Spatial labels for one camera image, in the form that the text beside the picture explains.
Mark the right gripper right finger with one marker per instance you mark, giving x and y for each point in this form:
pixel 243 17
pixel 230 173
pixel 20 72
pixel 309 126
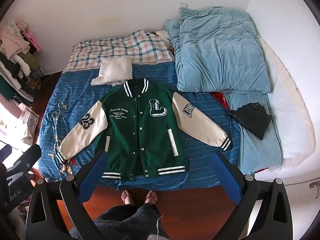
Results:
pixel 274 219

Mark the green white varsity jacket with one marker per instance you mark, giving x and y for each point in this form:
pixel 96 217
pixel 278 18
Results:
pixel 138 125

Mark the person dark fuzzy clothing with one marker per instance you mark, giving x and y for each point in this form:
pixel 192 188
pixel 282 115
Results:
pixel 129 221

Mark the pile of clothes on rack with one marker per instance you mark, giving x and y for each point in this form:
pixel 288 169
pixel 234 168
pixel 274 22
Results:
pixel 21 74

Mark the person left foot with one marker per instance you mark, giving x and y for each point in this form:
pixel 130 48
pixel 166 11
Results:
pixel 126 197

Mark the person foot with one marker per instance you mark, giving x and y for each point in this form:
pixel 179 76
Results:
pixel 126 197
pixel 151 197

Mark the white mattress cover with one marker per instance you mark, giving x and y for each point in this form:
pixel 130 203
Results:
pixel 295 128

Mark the black folded garment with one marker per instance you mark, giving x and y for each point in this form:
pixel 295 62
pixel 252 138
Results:
pixel 253 117

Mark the person right foot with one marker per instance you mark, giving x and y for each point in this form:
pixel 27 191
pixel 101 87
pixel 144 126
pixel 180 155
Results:
pixel 151 197

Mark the red cloth under duvet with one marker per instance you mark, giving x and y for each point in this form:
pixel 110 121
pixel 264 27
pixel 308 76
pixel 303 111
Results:
pixel 220 98

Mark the white fluffy pillow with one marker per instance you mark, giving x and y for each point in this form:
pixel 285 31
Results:
pixel 114 71

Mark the light blue folded duvet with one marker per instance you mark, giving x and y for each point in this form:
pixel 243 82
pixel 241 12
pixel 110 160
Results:
pixel 218 50

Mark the plaid checkered blanket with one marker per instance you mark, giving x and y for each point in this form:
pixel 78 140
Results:
pixel 141 46

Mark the white wall socket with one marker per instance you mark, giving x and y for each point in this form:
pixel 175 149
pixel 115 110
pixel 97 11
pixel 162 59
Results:
pixel 182 5

